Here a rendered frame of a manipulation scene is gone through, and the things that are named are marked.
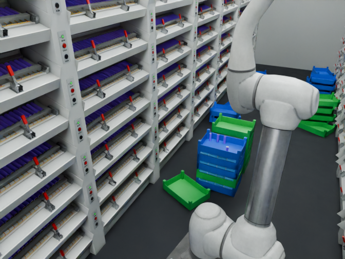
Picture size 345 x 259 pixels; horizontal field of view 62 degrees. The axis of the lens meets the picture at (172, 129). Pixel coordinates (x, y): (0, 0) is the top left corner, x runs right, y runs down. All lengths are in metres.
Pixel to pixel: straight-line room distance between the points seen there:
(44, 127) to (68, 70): 0.25
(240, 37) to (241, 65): 0.10
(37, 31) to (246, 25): 0.72
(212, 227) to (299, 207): 1.13
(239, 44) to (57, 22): 0.67
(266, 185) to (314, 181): 1.45
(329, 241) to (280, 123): 1.21
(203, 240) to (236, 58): 0.72
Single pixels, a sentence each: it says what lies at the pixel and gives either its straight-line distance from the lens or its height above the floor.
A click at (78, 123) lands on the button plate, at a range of 1.36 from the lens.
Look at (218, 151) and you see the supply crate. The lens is 2.01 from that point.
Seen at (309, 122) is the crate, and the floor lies 0.04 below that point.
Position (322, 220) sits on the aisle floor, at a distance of 2.22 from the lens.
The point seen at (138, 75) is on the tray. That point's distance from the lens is 1.76.
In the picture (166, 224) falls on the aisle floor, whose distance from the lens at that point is 1.97.
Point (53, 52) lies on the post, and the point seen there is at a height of 1.17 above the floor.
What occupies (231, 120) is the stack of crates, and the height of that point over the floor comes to 0.35.
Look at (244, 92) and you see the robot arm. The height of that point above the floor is 1.06.
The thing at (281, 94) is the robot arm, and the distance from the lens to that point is 1.02.
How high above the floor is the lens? 1.45
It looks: 29 degrees down
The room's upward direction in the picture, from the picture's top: straight up
